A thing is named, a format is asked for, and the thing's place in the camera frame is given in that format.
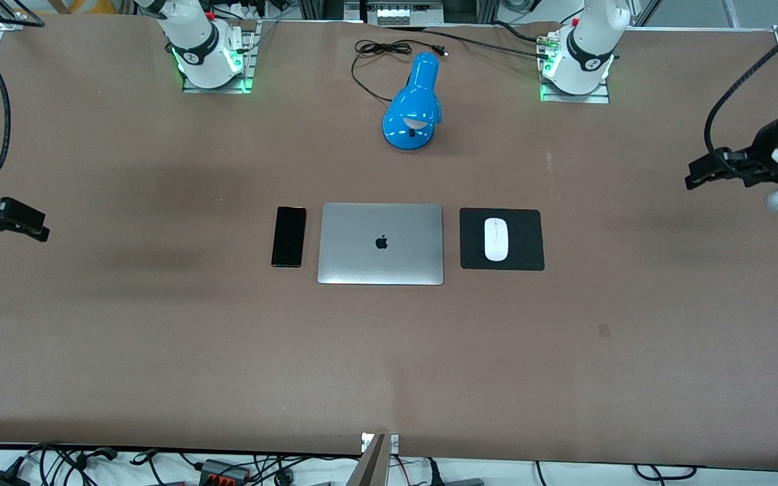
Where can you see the black smartphone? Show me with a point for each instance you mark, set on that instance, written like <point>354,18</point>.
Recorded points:
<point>289,236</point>

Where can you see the black power adapter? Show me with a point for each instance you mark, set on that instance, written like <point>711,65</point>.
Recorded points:
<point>1,478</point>

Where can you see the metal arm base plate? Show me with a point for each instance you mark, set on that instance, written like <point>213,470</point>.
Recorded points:
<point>247,71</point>
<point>575,98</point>

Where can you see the grey camera support post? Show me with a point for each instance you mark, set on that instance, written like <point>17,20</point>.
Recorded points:
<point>372,462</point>

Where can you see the blue desk lamp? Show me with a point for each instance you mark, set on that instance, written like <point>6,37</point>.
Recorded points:
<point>412,101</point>

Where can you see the black mouse pad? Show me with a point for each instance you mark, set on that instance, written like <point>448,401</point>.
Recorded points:
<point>531,239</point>

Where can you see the white power strip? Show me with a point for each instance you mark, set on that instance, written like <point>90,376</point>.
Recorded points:
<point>396,12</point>

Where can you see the white computer mouse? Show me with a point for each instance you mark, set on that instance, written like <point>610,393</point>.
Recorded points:
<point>496,239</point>

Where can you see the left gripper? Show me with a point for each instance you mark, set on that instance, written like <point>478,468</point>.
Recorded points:
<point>760,160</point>

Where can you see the black box orange connectors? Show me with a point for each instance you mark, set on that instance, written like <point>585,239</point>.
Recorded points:
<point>223,471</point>

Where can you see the silver closed laptop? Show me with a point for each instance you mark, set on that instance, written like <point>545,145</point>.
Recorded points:
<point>381,260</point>

